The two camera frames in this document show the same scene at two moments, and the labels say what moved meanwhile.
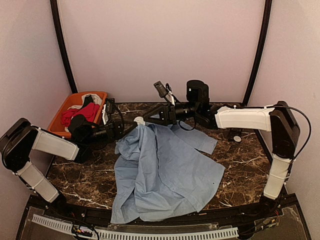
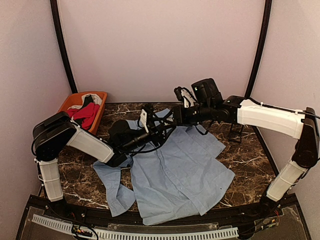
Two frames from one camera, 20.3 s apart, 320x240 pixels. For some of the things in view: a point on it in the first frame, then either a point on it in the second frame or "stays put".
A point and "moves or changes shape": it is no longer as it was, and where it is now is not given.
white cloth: x=96 y=99 stays put
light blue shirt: x=162 y=170 moves or changes shape
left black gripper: x=114 y=129 → x=159 y=137
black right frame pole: x=267 y=17 stays put
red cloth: x=90 y=111 stays put
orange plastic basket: x=76 y=99 stays put
